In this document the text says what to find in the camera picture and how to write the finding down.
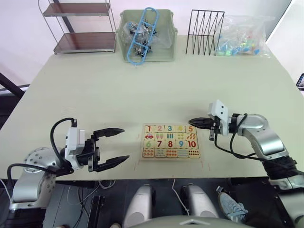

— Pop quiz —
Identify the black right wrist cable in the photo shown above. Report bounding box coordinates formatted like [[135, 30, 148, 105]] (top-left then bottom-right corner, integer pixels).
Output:
[[213, 113, 263, 160]]

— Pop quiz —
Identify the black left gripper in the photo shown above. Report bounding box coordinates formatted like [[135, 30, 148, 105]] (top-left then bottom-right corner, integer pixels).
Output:
[[76, 127, 131, 173]]

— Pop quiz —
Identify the light blue sneaker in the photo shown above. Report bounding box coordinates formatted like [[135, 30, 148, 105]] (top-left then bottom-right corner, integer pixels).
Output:
[[215, 186, 248, 223]]

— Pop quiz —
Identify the seven small items picture tile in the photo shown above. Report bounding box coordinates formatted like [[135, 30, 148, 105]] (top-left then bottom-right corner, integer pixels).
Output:
[[154, 147, 167, 158]]

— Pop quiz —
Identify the blue plastic clip hanger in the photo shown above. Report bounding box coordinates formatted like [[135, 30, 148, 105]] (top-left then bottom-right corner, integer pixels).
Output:
[[126, 7, 159, 65]]

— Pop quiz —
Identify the clear bag of metal clips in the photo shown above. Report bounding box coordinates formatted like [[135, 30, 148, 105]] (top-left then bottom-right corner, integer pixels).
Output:
[[124, 20, 173, 56]]

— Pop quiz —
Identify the black metal frame bar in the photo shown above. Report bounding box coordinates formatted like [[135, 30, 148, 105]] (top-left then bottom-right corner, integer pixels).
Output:
[[0, 72, 30, 98]]

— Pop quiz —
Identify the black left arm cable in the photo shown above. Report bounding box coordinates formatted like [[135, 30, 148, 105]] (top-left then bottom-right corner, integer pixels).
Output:
[[6, 163, 72, 186]]

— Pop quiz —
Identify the eight red items picture tile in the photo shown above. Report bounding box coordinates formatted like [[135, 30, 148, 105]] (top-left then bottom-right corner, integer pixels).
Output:
[[165, 147, 178, 158]]

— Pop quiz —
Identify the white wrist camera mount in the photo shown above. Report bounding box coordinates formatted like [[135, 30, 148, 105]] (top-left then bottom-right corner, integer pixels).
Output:
[[64, 127, 86, 171], [208, 99, 229, 137]]

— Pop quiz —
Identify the black power strip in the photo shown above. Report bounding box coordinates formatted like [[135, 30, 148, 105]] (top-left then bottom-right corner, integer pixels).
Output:
[[89, 195, 106, 228]]

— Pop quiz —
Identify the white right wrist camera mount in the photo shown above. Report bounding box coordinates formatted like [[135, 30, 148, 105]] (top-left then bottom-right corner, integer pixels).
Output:
[[208, 99, 229, 137]]

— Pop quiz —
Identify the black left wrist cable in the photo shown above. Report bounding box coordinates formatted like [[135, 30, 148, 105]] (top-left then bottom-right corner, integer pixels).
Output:
[[50, 117, 79, 168]]

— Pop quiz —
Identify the clear bag of colourful pieces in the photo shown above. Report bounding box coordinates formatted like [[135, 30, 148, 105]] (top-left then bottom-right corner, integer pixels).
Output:
[[214, 14, 272, 58]]

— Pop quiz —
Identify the black wire file rack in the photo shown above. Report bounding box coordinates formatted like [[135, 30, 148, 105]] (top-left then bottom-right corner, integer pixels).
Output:
[[185, 9, 225, 57]]

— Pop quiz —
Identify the wooden number puzzle board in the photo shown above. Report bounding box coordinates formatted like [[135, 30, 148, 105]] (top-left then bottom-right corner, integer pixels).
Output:
[[141, 123, 202, 161]]

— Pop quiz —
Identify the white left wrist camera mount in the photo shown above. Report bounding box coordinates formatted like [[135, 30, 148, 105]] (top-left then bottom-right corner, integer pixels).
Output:
[[64, 127, 86, 171]]

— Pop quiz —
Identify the white cable under table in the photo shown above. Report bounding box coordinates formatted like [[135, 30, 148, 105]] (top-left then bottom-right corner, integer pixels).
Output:
[[171, 178, 190, 216], [66, 179, 117, 228]]

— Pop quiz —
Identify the silver rounded shape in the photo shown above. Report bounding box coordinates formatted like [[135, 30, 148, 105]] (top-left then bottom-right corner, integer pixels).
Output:
[[123, 184, 157, 228], [180, 183, 219, 219]]

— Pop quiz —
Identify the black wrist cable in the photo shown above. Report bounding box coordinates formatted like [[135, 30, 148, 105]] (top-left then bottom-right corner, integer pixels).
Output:
[[213, 113, 263, 160], [50, 117, 79, 168]]

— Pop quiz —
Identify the six orange items picture tile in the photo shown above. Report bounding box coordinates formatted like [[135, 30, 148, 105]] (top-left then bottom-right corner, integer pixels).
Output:
[[142, 147, 156, 158]]

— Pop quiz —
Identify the grey curved robot body edge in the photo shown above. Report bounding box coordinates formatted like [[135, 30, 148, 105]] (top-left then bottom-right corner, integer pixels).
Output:
[[129, 214, 239, 228]]

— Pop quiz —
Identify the pale green plastic basket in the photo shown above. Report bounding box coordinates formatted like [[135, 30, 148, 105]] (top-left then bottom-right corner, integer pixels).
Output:
[[115, 9, 179, 63]]

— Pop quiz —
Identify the metal rack with brown shelves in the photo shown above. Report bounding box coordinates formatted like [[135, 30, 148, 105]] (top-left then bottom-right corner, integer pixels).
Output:
[[38, 0, 117, 56]]

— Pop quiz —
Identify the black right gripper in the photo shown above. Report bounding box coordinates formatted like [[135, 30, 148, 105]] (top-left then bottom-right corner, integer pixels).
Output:
[[189, 115, 222, 141]]

